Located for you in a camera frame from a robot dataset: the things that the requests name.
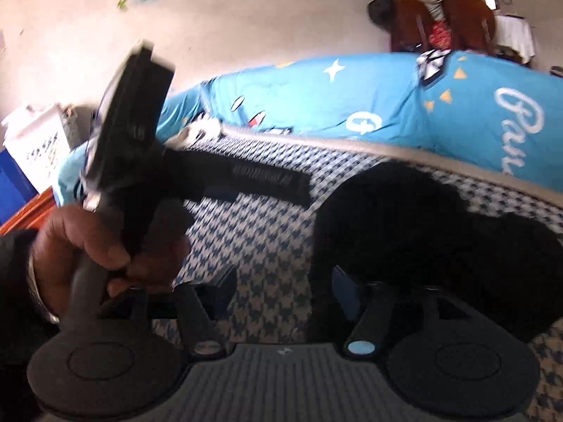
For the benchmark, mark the black shirt with white stripes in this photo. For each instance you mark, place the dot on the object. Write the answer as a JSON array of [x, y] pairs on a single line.
[[418, 228]]

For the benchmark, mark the brown wooden chair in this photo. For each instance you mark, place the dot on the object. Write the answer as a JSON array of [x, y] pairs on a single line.
[[468, 22], [411, 26]]

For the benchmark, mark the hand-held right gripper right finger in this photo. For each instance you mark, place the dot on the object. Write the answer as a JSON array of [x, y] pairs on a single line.
[[345, 292]]

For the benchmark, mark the white plastic box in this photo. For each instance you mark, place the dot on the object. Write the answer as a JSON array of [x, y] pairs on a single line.
[[39, 140]]

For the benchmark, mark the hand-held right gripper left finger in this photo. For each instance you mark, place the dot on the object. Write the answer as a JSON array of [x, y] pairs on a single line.
[[224, 294]]

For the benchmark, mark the white-clothed table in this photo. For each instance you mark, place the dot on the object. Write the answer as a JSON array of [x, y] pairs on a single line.
[[514, 35]]

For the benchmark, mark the person's left hand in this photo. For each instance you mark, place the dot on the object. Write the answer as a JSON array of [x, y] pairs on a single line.
[[66, 237]]

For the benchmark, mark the houndstooth mattress cover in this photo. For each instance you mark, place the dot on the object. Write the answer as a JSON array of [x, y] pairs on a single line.
[[264, 237]]

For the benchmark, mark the blue box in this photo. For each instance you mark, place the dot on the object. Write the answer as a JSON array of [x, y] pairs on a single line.
[[15, 189]]

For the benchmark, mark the blue printed bed sheet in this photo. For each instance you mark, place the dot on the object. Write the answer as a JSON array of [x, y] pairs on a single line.
[[352, 96]]

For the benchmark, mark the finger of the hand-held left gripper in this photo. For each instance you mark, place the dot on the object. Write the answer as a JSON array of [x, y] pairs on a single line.
[[264, 180]]

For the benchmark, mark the orange wooden board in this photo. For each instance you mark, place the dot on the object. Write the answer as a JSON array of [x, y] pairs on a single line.
[[31, 215]]

